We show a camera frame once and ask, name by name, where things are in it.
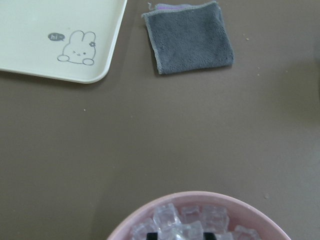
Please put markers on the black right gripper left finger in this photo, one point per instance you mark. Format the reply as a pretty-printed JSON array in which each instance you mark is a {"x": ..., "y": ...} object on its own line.
[{"x": 152, "y": 236}]

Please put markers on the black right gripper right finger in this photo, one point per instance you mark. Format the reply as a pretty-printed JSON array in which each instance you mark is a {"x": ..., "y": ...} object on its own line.
[{"x": 209, "y": 236}]

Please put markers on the pile of clear ice cubes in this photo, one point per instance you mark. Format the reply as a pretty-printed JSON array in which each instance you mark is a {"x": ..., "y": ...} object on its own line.
[{"x": 190, "y": 223}]

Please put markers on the pink bowl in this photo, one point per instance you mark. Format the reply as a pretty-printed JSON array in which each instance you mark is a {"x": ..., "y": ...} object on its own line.
[{"x": 239, "y": 212}]

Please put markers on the grey folded cloth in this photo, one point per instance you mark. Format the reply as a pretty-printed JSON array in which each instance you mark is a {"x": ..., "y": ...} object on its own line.
[{"x": 188, "y": 37}]

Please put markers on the cream rabbit tray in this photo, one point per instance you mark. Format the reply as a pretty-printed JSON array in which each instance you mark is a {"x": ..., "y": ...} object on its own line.
[{"x": 68, "y": 40}]

